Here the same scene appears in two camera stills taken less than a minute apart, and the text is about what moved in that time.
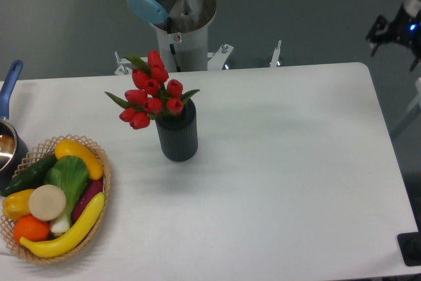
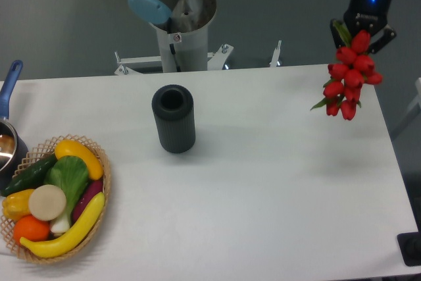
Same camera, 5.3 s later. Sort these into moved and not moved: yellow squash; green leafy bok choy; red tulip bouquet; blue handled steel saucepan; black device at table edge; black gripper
Moved: red tulip bouquet; black gripper
Not moved: yellow squash; green leafy bok choy; blue handled steel saucepan; black device at table edge
